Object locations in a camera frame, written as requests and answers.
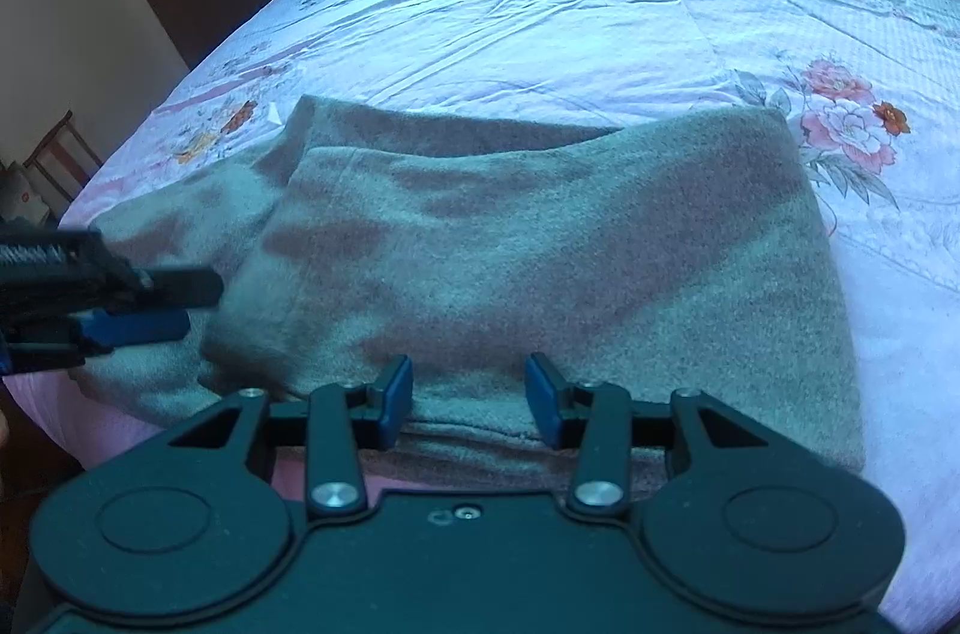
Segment bed with floral sheet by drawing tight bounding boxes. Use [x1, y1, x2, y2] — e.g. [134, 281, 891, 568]
[0, 0, 960, 631]

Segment wooden chair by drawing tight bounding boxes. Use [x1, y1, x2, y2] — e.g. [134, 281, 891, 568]
[21, 109, 104, 211]

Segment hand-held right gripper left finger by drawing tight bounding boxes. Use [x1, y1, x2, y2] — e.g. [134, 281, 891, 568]
[169, 355, 415, 519]

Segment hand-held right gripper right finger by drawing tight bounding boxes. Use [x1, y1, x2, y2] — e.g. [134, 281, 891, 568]
[525, 351, 773, 519]

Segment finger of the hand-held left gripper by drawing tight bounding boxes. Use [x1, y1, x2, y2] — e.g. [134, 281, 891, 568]
[139, 269, 224, 311]
[71, 309, 193, 355]

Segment grey-brown pants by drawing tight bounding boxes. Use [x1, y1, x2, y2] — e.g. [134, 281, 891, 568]
[67, 94, 869, 479]

